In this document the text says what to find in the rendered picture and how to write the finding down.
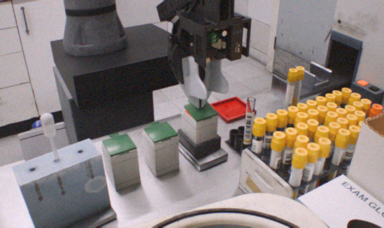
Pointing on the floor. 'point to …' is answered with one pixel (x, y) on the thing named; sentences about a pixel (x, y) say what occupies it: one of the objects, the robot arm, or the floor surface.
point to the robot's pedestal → (102, 114)
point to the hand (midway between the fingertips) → (197, 98)
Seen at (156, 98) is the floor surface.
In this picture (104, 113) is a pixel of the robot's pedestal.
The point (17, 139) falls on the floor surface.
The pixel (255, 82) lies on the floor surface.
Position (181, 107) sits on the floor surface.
